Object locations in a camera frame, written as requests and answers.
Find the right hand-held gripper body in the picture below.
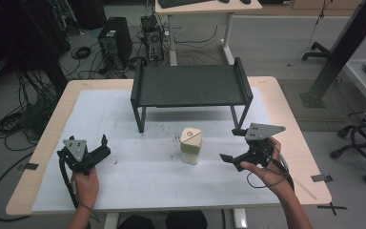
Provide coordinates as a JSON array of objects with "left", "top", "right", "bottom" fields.
[{"left": 244, "top": 122, "right": 287, "bottom": 168}]

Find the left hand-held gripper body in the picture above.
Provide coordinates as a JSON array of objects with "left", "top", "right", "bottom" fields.
[{"left": 56, "top": 138, "right": 93, "bottom": 176}]

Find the white and green carton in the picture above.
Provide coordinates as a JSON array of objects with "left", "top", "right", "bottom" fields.
[{"left": 179, "top": 127, "right": 204, "bottom": 166}]

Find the black metal shelf rack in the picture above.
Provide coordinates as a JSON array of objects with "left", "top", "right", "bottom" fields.
[{"left": 130, "top": 56, "right": 254, "bottom": 135}]

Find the person's right hand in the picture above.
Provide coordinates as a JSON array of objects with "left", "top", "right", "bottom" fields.
[{"left": 240, "top": 136, "right": 292, "bottom": 197}]

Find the person's left hand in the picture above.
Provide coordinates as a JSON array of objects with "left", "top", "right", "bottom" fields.
[{"left": 71, "top": 167, "right": 100, "bottom": 210}]

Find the white table mat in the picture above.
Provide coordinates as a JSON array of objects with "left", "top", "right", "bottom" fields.
[{"left": 30, "top": 87, "right": 282, "bottom": 213}]

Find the white table leg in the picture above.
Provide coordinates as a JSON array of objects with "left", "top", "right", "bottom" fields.
[
  {"left": 104, "top": 212, "right": 121, "bottom": 229},
  {"left": 233, "top": 208, "right": 249, "bottom": 229}
]

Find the person's right leg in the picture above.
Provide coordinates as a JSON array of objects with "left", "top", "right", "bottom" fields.
[{"left": 165, "top": 210, "right": 209, "bottom": 229}]

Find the person's leg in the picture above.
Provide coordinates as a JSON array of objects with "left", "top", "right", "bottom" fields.
[
  {"left": 117, "top": 214, "right": 156, "bottom": 229},
  {"left": 165, "top": 210, "right": 209, "bottom": 229}
]

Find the person's left leg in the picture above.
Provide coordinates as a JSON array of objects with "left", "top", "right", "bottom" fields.
[{"left": 117, "top": 214, "right": 156, "bottom": 229}]

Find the black closed computer tower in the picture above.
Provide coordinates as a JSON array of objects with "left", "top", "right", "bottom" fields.
[{"left": 96, "top": 16, "right": 133, "bottom": 72}]

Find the dark curtain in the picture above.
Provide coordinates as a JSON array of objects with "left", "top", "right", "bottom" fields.
[{"left": 0, "top": 0, "right": 71, "bottom": 96}]

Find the black stand foot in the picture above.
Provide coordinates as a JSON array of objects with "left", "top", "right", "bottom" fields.
[{"left": 301, "top": 41, "right": 332, "bottom": 62}]

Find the open computer tower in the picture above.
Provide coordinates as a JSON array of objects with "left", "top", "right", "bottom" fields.
[{"left": 140, "top": 14, "right": 165, "bottom": 64}]

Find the white-legged wooden desk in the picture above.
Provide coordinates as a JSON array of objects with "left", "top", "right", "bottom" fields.
[{"left": 154, "top": 0, "right": 264, "bottom": 67}]

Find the black keyboard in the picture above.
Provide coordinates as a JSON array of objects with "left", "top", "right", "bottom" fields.
[{"left": 157, "top": 0, "right": 215, "bottom": 10}]

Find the left hand-held gripper cable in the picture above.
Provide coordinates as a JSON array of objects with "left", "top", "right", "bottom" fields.
[{"left": 58, "top": 156, "right": 101, "bottom": 224}]

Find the hand-held gripper cable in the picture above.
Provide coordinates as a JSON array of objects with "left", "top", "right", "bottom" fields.
[
  {"left": 246, "top": 152, "right": 295, "bottom": 193},
  {"left": 58, "top": 156, "right": 101, "bottom": 224}
]

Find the right hand-held gripper cable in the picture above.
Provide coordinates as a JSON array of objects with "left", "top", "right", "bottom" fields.
[{"left": 246, "top": 152, "right": 295, "bottom": 193}]

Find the tangle of black floor cables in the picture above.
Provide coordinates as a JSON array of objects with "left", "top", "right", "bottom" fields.
[{"left": 0, "top": 68, "right": 65, "bottom": 222}]

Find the small coiled black cable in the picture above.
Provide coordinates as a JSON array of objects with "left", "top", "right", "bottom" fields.
[{"left": 71, "top": 46, "right": 92, "bottom": 60}]

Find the black metal post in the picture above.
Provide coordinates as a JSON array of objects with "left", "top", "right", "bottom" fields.
[{"left": 299, "top": 0, "right": 366, "bottom": 109}]

